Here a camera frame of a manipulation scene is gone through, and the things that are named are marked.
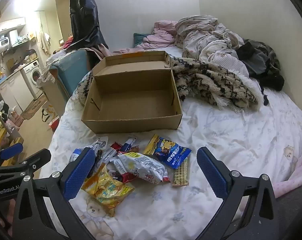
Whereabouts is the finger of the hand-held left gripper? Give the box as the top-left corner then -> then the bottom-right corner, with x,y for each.
0,148 -> 52,180
0,143 -> 24,167

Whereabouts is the clear meat packet white label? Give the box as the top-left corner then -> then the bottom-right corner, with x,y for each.
90,135 -> 109,170

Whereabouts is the blue bear snack packet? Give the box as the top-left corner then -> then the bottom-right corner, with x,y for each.
143,134 -> 192,169

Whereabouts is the black hanging jacket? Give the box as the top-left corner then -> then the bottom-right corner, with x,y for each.
70,0 -> 109,52

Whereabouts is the teal covered cardboard box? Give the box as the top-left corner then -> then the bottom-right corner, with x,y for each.
49,48 -> 101,103

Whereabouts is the white kitchen base cabinet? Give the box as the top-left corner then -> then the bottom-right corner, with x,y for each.
0,67 -> 34,113

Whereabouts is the red garment pile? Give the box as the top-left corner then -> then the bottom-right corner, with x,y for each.
58,36 -> 75,52

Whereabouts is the pink beige garment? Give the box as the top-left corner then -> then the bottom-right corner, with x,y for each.
87,44 -> 113,60

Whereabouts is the yellow snack bag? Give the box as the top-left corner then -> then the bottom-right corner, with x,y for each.
81,164 -> 135,217

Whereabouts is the blue white snack bag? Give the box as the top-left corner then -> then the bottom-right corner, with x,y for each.
69,148 -> 85,165

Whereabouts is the checkered wafer packet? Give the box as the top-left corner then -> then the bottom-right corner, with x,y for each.
171,159 -> 190,187

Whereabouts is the white washing machine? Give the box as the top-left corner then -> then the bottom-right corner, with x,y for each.
22,59 -> 44,100

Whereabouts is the teal pillow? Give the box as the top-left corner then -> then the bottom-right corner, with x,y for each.
133,32 -> 154,48

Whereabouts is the pink quilt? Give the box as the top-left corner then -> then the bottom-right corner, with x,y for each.
135,20 -> 184,50

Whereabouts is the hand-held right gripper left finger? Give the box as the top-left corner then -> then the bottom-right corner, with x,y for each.
12,147 -> 96,240

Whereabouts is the small red snack packet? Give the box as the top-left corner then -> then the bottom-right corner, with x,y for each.
110,142 -> 124,153

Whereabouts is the floral beige duvet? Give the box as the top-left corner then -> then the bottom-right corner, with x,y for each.
175,15 -> 250,78

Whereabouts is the cream black fluffy blanket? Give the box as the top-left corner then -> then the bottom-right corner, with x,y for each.
77,57 -> 264,113

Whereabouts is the orange white shopping bag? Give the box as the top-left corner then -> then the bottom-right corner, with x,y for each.
41,104 -> 60,130

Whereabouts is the brown floor mat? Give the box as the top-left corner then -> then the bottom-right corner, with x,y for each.
21,94 -> 48,120

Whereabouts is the yellow wooden chair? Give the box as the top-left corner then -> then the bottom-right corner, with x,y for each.
0,127 -> 24,167

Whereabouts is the pink printed blanket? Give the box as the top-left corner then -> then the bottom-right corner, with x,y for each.
272,152 -> 302,199

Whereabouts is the hanging beige towel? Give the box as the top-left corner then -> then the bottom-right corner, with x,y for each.
40,32 -> 51,55

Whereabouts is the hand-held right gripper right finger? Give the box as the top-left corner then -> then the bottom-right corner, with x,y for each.
197,147 -> 285,240

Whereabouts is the dark clothing pile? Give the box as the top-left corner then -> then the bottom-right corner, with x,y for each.
236,39 -> 285,105

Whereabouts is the white wall cabinet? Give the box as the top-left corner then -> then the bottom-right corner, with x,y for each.
0,17 -> 26,33

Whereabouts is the brown cardboard box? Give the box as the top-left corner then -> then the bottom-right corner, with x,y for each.
81,50 -> 183,134

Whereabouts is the red white bar packet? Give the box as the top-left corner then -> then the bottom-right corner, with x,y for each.
108,170 -> 138,184

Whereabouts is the blue white bar packet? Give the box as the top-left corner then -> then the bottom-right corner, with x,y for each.
121,135 -> 139,153

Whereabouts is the white printed bed sheet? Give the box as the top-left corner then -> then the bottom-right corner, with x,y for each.
38,47 -> 302,240

